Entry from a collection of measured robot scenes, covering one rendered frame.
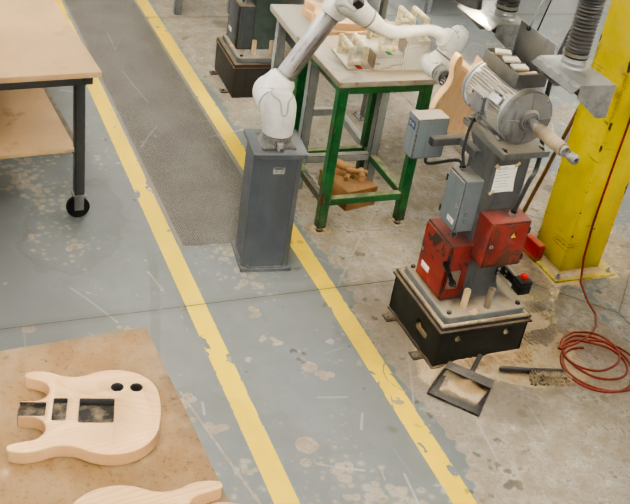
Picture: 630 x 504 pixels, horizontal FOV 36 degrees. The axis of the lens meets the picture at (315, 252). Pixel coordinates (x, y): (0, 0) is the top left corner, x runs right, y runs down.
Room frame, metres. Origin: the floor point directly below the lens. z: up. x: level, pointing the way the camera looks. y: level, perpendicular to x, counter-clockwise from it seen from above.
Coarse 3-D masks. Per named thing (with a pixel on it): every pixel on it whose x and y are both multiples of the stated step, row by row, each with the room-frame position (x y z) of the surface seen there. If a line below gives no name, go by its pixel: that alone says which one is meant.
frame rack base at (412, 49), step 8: (392, 24) 5.15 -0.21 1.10; (408, 24) 5.19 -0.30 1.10; (392, 40) 5.09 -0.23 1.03; (400, 40) 5.00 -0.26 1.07; (408, 40) 4.94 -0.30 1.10; (416, 40) 4.96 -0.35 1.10; (424, 40) 4.98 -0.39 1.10; (400, 48) 4.99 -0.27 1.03; (408, 48) 4.95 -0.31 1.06; (416, 48) 4.96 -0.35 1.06; (424, 48) 4.98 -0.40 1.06; (408, 56) 4.95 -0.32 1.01; (416, 56) 4.97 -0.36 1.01; (408, 64) 4.95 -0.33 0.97; (416, 64) 4.97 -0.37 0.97
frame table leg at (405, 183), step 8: (424, 88) 4.88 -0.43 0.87; (432, 88) 4.90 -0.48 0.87; (424, 96) 4.89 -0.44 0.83; (416, 104) 4.92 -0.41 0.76; (424, 104) 4.89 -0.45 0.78; (408, 160) 4.89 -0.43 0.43; (416, 160) 4.90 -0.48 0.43; (408, 168) 4.88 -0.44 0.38; (408, 176) 4.89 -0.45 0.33; (400, 184) 4.91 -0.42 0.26; (408, 184) 4.90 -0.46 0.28; (408, 192) 4.90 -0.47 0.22; (400, 200) 4.88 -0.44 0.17; (400, 208) 4.89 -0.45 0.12; (392, 216) 4.93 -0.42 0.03; (400, 216) 4.89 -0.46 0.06
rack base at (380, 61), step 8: (368, 40) 5.06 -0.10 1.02; (376, 40) 5.08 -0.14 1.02; (360, 48) 5.07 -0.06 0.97; (376, 48) 4.96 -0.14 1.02; (368, 56) 4.96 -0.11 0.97; (376, 56) 4.88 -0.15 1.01; (384, 56) 4.89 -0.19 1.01; (392, 56) 4.91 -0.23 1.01; (400, 56) 4.93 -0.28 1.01; (376, 64) 4.88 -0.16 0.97; (384, 64) 4.90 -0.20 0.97; (392, 64) 4.92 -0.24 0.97; (400, 64) 4.93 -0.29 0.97
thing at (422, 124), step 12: (408, 120) 4.03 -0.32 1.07; (420, 120) 3.95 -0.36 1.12; (432, 120) 3.98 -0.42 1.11; (444, 120) 4.01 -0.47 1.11; (408, 132) 4.01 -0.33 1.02; (420, 132) 3.96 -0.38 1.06; (432, 132) 3.98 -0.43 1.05; (444, 132) 4.01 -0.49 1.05; (408, 144) 3.99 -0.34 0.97; (420, 144) 3.96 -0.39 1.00; (420, 156) 3.97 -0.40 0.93; (432, 156) 4.00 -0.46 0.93
